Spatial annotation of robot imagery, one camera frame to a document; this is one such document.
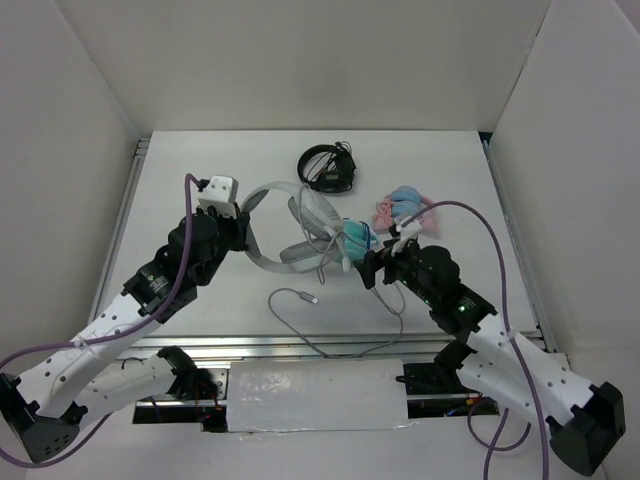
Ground teal headphones blue cable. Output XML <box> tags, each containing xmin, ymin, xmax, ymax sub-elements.
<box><xmin>339</xmin><ymin>219</ymin><xmax>379</xmax><ymax>266</ymax></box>

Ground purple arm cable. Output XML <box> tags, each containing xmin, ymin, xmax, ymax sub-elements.
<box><xmin>399</xmin><ymin>200</ymin><xmax>551</xmax><ymax>480</ymax></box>
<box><xmin>0</xmin><ymin>172</ymin><xmax>211</xmax><ymax>469</ymax></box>

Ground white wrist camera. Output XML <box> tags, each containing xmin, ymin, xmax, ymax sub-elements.
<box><xmin>383</xmin><ymin>220</ymin><xmax>422</xmax><ymax>256</ymax></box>
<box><xmin>198</xmin><ymin>175</ymin><xmax>239</xmax><ymax>219</ymax></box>

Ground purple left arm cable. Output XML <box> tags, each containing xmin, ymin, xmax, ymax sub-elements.
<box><xmin>0</xmin><ymin>172</ymin><xmax>211</xmax><ymax>469</ymax></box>

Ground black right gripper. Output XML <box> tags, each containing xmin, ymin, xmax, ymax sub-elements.
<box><xmin>352</xmin><ymin>234</ymin><xmax>438</xmax><ymax>306</ymax></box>

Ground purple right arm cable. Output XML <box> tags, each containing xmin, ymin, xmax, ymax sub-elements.
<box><xmin>399</xmin><ymin>200</ymin><xmax>551</xmax><ymax>480</ymax></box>

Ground grey white over-ear headphones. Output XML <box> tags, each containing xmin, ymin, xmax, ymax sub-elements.
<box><xmin>241</xmin><ymin>181</ymin><xmax>352</xmax><ymax>274</ymax></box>

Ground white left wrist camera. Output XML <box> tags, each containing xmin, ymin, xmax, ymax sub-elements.
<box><xmin>198</xmin><ymin>175</ymin><xmax>239</xmax><ymax>219</ymax></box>

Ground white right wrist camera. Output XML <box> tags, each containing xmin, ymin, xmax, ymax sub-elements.
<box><xmin>383</xmin><ymin>220</ymin><xmax>422</xmax><ymax>256</ymax></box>

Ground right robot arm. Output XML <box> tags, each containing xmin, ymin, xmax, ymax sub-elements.
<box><xmin>355</xmin><ymin>240</ymin><xmax>626</xmax><ymax>476</ymax></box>

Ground black headphones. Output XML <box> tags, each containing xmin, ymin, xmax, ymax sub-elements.
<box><xmin>297</xmin><ymin>141</ymin><xmax>356</xmax><ymax>194</ymax></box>

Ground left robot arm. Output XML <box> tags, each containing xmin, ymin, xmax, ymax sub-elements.
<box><xmin>1</xmin><ymin>208</ymin><xmax>249</xmax><ymax>468</ymax></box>

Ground pink blue cat-ear headphones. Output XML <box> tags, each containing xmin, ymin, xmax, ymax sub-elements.
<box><xmin>372</xmin><ymin>186</ymin><xmax>440</xmax><ymax>238</ymax></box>

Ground grey headphone cable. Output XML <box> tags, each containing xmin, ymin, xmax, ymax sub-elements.
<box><xmin>267</xmin><ymin>185</ymin><xmax>406</xmax><ymax>358</ymax></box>

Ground white taped cover plate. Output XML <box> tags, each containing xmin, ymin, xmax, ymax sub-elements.
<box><xmin>226</xmin><ymin>359</ymin><xmax>409</xmax><ymax>433</ymax></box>

